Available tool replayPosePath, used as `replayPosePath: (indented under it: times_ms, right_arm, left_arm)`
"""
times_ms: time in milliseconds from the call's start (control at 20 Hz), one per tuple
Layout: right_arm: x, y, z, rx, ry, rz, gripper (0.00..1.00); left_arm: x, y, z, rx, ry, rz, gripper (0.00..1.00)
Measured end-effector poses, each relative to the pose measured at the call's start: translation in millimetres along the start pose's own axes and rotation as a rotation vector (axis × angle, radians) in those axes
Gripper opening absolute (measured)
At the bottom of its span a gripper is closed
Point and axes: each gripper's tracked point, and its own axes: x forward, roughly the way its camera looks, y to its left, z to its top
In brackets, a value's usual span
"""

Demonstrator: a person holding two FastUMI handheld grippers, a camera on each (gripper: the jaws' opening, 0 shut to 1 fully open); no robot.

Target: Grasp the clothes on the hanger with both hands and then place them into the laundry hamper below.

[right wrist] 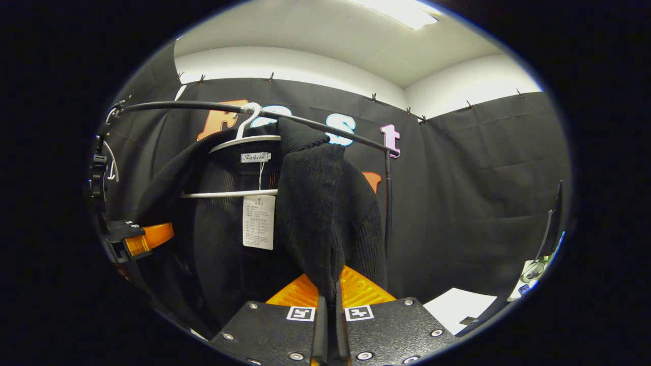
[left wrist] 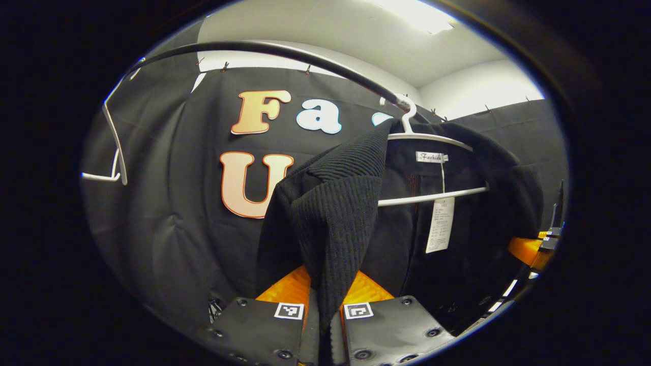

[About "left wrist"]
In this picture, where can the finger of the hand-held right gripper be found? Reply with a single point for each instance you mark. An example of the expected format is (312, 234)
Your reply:
(524, 250)

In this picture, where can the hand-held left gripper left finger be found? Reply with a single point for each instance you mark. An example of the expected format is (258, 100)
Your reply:
(254, 330)

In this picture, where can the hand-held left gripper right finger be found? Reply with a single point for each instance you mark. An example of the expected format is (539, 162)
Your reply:
(391, 330)

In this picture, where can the white plastic hanger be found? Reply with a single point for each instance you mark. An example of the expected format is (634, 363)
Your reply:
(432, 195)
(101, 177)

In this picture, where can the black jacket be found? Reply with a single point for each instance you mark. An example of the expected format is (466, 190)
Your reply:
(330, 229)

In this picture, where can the black backdrop cloth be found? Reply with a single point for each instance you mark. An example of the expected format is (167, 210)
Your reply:
(178, 229)

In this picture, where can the ceiling light panel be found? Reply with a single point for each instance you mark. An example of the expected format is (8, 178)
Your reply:
(417, 12)

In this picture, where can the black clothes rail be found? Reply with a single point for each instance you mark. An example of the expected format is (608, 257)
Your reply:
(264, 47)

